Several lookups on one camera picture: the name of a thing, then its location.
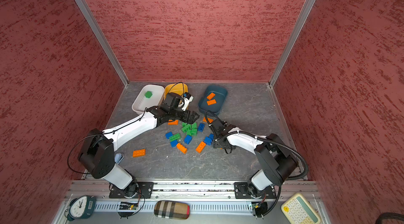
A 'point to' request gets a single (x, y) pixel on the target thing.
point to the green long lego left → (175, 137)
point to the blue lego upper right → (201, 126)
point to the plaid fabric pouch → (172, 210)
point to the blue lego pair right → (208, 140)
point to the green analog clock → (81, 207)
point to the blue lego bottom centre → (188, 139)
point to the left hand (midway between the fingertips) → (192, 116)
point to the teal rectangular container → (213, 98)
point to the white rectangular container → (140, 103)
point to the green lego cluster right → (194, 129)
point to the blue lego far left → (169, 134)
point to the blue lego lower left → (173, 143)
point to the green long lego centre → (188, 129)
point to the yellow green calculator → (296, 210)
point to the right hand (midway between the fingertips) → (222, 147)
